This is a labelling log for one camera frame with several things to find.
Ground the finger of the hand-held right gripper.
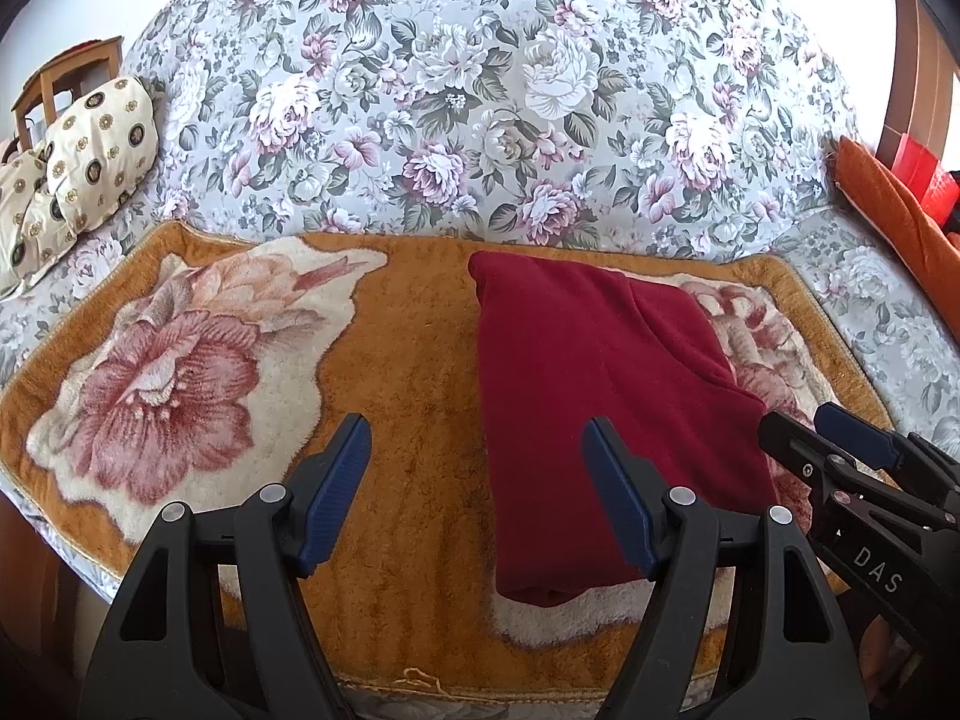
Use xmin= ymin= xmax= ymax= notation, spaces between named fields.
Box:
xmin=816 ymin=403 xmax=960 ymax=515
xmin=759 ymin=411 xmax=886 ymax=500

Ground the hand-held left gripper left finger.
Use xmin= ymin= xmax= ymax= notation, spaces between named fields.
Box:
xmin=79 ymin=414 xmax=373 ymax=720

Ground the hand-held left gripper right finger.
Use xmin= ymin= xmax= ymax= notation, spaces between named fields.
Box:
xmin=583 ymin=416 xmax=878 ymax=720

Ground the dark red fleece garment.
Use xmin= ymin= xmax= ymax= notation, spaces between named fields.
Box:
xmin=469 ymin=251 xmax=781 ymax=607

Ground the brown plush rose blanket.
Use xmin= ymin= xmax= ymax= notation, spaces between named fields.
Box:
xmin=0 ymin=221 xmax=897 ymax=698

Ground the floral bed sheet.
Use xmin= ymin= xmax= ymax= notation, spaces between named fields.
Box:
xmin=0 ymin=202 xmax=960 ymax=466

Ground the orange ribbed cushion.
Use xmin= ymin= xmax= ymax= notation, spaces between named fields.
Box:
xmin=834 ymin=135 xmax=960 ymax=346

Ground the red box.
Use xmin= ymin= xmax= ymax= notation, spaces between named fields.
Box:
xmin=892 ymin=133 xmax=960 ymax=230

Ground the brown bed base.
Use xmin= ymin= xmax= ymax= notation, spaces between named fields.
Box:
xmin=0 ymin=491 xmax=83 ymax=698

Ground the cream medallion print pillow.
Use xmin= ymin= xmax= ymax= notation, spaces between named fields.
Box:
xmin=45 ymin=76 xmax=158 ymax=233
xmin=0 ymin=146 xmax=80 ymax=295

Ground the floral covered bedding bundle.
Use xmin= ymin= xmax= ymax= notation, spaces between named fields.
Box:
xmin=120 ymin=0 xmax=860 ymax=265

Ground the wooden chair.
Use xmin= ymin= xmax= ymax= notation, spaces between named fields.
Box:
xmin=9 ymin=36 xmax=125 ymax=162

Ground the wooden furniture frame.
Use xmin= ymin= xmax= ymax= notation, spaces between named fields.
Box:
xmin=881 ymin=0 xmax=960 ymax=166

